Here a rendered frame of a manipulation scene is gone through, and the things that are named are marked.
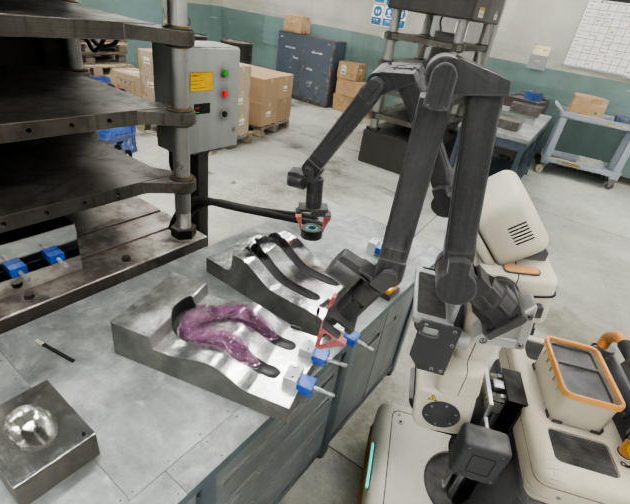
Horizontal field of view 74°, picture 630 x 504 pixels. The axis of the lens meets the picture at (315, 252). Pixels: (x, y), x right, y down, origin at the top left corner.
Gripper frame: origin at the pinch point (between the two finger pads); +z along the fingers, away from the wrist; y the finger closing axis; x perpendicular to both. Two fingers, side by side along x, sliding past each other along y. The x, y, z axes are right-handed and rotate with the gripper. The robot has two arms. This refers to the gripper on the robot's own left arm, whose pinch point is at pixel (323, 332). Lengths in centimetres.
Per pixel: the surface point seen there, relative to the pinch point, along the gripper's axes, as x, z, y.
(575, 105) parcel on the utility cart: 196, -94, -572
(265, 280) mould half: -16.9, 19.9, -27.6
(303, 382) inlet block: 4.0, 12.3, 5.3
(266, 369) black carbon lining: -4.4, 18.6, 3.0
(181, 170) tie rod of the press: -64, 24, -55
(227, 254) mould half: -32, 32, -42
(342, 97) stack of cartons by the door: -71, 120, -709
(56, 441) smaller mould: -33, 31, 37
